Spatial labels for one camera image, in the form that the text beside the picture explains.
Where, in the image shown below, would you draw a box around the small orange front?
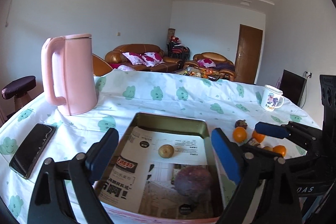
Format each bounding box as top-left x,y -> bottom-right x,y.
273,145 -> 287,157

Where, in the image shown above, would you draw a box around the small orange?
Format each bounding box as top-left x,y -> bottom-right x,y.
252,130 -> 265,143
273,145 -> 287,157

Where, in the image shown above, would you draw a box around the small orange back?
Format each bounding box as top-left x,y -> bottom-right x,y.
252,130 -> 265,143

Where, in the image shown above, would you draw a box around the large orange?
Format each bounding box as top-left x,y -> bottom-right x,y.
232,127 -> 247,143

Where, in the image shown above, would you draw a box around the dark round pastry back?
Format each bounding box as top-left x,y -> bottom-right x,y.
235,120 -> 248,129

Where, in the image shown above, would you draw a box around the small yellow fruit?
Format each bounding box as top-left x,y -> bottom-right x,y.
158,144 -> 174,159

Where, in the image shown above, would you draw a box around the small brown longan fruit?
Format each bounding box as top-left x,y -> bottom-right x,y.
263,146 -> 273,152

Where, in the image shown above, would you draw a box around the layered cake roll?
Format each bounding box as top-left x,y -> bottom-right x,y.
247,138 -> 261,148

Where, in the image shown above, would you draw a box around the white cartoon mug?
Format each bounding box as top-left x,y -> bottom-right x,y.
260,85 -> 284,111

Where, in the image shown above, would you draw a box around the black television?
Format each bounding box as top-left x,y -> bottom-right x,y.
280,70 -> 307,106

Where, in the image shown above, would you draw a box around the printed paper in tin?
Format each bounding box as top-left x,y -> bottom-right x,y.
98,127 -> 213,219

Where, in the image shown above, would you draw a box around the black smartphone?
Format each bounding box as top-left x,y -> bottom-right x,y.
9,123 -> 57,179

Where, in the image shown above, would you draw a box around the pink electric kettle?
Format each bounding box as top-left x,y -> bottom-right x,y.
41,34 -> 97,116

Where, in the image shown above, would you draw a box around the pink metal tin box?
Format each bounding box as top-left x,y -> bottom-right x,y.
94,113 -> 224,223

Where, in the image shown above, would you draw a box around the green cloud tablecloth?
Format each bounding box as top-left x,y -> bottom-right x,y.
0,68 -> 322,224

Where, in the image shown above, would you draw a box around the brown leather armchair sofa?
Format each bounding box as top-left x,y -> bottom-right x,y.
183,52 -> 236,81

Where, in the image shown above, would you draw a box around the dark purple stool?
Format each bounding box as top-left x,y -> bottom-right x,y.
1,76 -> 37,111

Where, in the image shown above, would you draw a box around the brown leather chair back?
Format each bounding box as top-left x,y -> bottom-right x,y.
92,54 -> 113,77

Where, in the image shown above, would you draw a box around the coffee table with items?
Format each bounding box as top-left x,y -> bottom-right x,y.
174,67 -> 231,81

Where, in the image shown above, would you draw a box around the pink floral armchair pillow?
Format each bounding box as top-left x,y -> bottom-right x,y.
197,58 -> 216,68

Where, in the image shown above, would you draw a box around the brown wooden door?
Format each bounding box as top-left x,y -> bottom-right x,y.
235,24 -> 263,84

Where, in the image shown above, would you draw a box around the brown leather long sofa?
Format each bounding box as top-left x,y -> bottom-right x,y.
105,44 -> 182,73

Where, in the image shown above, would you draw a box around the pink floral pillow left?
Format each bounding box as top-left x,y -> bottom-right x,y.
123,52 -> 146,65

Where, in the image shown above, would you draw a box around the pink floral pillow right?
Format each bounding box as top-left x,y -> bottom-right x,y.
142,52 -> 164,67

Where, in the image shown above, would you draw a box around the stacked dark chairs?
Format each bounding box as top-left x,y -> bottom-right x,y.
167,36 -> 190,62

